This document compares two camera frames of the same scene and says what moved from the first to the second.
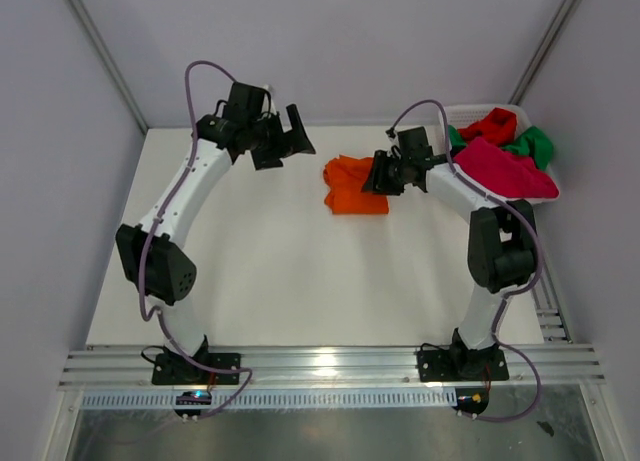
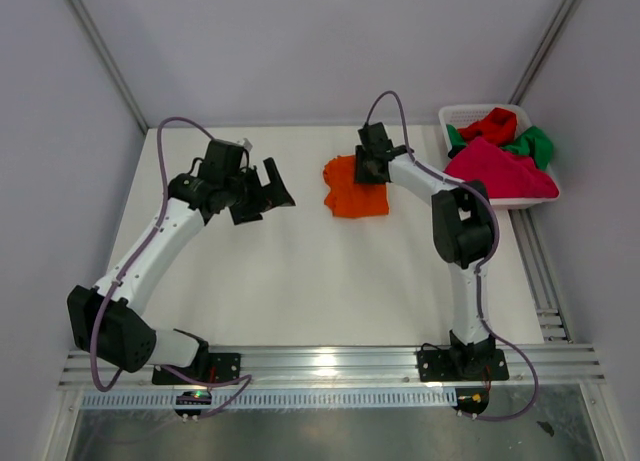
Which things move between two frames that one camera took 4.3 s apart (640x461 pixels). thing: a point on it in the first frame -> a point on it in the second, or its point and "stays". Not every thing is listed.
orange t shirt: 344,178 stays
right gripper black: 385,172 -> 368,166
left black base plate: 179,369 stays
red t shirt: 498,127 stays
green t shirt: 534,141 stays
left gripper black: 279,142 -> 253,196
